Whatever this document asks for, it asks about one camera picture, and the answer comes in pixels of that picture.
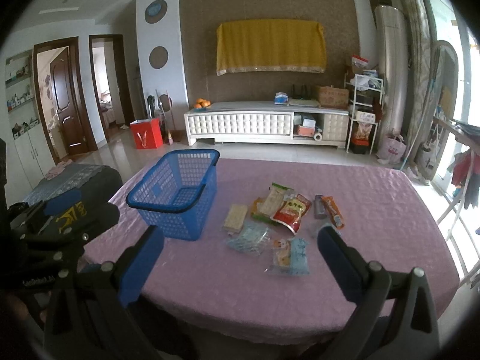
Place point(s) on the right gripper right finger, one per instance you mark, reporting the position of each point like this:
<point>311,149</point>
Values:
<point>345,263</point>

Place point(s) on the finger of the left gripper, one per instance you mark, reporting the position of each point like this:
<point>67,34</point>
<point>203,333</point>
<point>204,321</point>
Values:
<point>62,202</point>
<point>86,224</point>

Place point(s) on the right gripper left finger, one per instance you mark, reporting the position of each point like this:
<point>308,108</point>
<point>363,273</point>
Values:
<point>136,263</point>

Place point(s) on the orange sausage snack pack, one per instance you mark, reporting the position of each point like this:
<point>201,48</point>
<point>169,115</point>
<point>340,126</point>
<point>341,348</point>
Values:
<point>333,211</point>

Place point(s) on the Doublemint gum tin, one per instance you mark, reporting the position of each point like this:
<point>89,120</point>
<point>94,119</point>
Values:
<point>319,209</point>

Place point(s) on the cream wafer cracker pack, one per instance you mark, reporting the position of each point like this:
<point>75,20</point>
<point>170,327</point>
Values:
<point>234,220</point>

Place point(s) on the red snack pouch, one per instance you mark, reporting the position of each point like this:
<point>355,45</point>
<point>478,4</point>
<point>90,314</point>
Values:
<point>291,212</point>

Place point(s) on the blue clear candy bag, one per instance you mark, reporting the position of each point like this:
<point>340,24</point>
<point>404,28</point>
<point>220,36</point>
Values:
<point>253,239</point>

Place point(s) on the dark sofa with lace cover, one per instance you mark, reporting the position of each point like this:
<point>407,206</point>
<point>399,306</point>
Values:
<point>97,183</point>

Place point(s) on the blue plastic basket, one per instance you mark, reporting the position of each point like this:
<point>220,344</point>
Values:
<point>176,194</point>

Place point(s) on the red gift bag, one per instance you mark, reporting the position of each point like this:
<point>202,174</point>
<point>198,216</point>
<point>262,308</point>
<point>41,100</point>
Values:
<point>146,134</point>

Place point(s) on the pink tablecloth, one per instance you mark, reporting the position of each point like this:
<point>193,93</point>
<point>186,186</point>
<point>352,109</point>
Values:
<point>207,284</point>

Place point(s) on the pink shopping bag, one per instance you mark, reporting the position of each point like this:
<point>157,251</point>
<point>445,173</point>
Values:
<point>391,149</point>

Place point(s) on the brown wooden door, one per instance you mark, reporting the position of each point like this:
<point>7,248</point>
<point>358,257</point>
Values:
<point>65,104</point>

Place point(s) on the pile of oranges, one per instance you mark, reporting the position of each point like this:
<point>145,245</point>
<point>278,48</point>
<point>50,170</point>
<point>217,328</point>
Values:
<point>201,103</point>

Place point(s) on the white TV cabinet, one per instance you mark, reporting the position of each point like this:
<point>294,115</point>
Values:
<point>268,123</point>

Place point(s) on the cardboard box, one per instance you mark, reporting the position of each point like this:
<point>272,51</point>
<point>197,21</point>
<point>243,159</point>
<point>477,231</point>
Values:
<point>331,97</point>

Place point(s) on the standing mirror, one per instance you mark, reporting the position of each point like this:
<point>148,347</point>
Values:
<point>440,104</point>

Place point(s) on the white metal shelf rack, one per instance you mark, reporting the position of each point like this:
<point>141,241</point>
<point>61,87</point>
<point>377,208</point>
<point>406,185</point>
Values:
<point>365,106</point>

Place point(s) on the blue tissue box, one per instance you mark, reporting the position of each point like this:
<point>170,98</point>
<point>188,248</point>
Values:
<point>281,98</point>

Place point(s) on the yellow cloth TV cover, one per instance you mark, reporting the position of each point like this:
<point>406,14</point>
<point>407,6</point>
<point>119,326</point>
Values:
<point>270,45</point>

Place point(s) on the white standing air conditioner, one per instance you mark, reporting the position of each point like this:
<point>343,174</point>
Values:
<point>392,66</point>

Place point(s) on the white wall cabinet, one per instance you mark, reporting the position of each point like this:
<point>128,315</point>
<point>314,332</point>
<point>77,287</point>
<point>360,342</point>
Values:
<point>24,118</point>

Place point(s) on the round brown wall disc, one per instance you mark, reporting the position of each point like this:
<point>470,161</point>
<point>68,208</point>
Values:
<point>158,57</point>

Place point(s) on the round blue wall plate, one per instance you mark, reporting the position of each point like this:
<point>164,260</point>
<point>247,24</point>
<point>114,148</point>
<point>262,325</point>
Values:
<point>155,11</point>

